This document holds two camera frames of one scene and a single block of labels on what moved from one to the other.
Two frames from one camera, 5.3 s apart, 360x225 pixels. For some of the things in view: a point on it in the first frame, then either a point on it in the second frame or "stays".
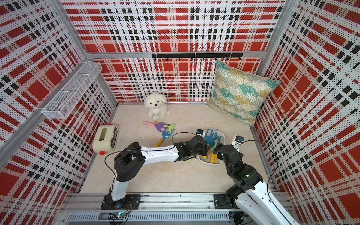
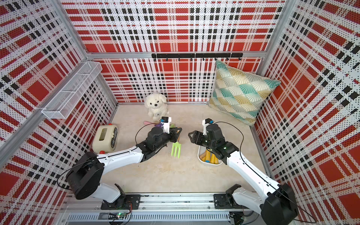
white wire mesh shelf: x=61 y=107 stays
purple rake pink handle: x=159 y=125 stays
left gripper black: x=205 y=151 → x=174 y=137
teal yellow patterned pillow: x=239 y=93 stays
